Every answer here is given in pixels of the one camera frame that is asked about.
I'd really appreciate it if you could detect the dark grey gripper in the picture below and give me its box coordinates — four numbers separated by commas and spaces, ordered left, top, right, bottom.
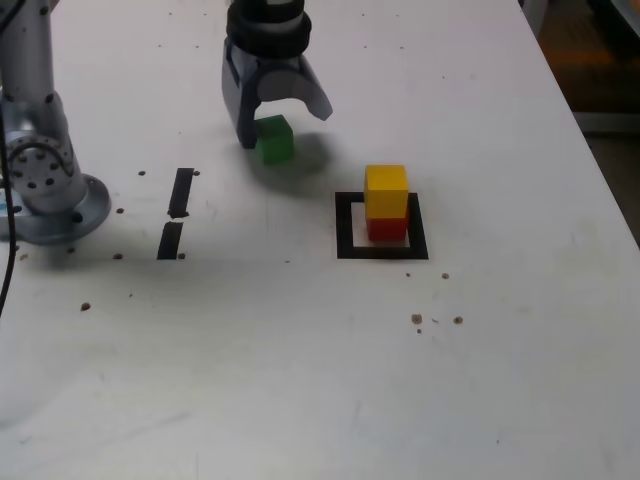
221, 38, 334, 150

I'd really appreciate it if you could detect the green cube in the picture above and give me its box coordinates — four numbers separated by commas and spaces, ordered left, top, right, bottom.
252, 114, 295, 167

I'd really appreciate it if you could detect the yellow cube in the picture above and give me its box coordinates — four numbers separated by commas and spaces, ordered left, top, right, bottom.
364, 164, 410, 221

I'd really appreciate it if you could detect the red cube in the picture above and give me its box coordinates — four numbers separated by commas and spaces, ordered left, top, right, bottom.
366, 214, 411, 243

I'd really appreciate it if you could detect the black tape square outline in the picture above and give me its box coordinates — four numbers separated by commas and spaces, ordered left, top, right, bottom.
333, 191, 430, 261

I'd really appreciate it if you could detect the black tape strip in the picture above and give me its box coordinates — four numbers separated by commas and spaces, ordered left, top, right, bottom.
156, 167, 195, 261

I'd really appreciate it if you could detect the grey metal bar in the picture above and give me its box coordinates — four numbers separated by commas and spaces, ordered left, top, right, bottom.
573, 109, 640, 135

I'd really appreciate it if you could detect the grey metal post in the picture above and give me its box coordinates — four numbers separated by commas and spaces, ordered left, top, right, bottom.
519, 0, 551, 39

